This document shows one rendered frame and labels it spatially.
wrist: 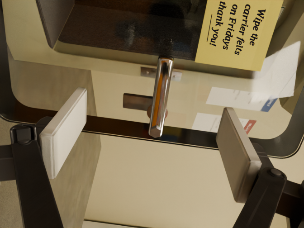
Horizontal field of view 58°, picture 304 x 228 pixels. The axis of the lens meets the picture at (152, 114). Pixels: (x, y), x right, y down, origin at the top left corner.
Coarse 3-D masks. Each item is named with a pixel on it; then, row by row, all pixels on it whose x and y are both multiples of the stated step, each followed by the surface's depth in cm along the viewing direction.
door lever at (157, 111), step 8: (160, 56) 27; (168, 56) 27; (160, 64) 27; (168, 64) 26; (160, 72) 27; (168, 72) 27; (160, 80) 27; (168, 80) 27; (160, 88) 28; (168, 88) 28; (160, 96) 28; (152, 104) 29; (160, 104) 28; (152, 112) 29; (160, 112) 29; (152, 120) 29; (160, 120) 29; (152, 128) 29; (160, 128) 30; (152, 136) 30; (160, 136) 30
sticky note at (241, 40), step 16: (208, 0) 28; (224, 0) 28; (240, 0) 28; (256, 0) 28; (272, 0) 28; (208, 16) 29; (224, 16) 29; (240, 16) 29; (256, 16) 29; (272, 16) 29; (208, 32) 30; (224, 32) 30; (240, 32) 30; (256, 32) 29; (272, 32) 29; (208, 48) 30; (224, 48) 30; (240, 48) 30; (256, 48) 30; (224, 64) 31; (240, 64) 31; (256, 64) 31
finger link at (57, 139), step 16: (80, 96) 19; (64, 112) 17; (80, 112) 19; (48, 128) 15; (64, 128) 16; (80, 128) 20; (48, 144) 14; (64, 144) 17; (48, 160) 15; (64, 160) 17; (48, 176) 15
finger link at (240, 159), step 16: (224, 112) 20; (224, 128) 20; (240, 128) 18; (224, 144) 19; (240, 144) 16; (224, 160) 19; (240, 160) 16; (256, 160) 15; (240, 176) 15; (240, 192) 15
